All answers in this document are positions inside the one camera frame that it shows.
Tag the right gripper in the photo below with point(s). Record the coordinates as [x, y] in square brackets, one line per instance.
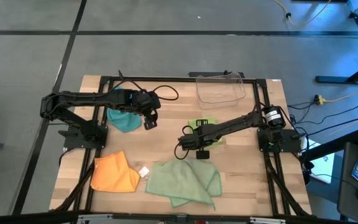
[197, 138]

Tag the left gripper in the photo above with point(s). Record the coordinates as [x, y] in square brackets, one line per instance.
[146, 102]

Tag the lime green microfiber towel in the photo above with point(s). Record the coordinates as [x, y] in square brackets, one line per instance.
[211, 120]

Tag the teal microfiber towel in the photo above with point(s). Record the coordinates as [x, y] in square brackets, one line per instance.
[124, 123]

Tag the pale green microfiber towel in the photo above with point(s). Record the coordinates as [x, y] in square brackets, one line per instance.
[179, 180]

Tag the clear plastic bin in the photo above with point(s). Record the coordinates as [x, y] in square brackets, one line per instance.
[219, 93]

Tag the orange microfiber towel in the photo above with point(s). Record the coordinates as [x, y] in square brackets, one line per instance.
[113, 174]

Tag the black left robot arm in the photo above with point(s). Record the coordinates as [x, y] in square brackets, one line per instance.
[89, 97]

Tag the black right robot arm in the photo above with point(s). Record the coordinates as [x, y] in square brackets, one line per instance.
[244, 121]

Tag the small white tag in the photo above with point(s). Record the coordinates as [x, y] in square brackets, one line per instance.
[143, 171]

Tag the black flat base bar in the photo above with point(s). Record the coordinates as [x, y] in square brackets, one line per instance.
[193, 74]

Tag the dark grey desk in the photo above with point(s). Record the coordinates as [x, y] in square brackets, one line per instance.
[346, 193]

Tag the black crossbeam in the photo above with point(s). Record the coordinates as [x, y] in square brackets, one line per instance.
[26, 219]

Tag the black aluminium table frame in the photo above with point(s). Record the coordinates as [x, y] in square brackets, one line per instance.
[172, 79]

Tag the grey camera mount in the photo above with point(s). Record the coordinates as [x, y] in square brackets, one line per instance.
[181, 217]

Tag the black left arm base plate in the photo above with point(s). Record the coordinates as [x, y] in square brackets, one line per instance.
[70, 141]

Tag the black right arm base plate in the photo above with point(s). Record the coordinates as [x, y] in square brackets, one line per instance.
[291, 144]

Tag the silver metal bracket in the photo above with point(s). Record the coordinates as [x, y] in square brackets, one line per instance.
[267, 221]
[95, 217]

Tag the black desk leg frame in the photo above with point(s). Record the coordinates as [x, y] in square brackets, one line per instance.
[331, 80]

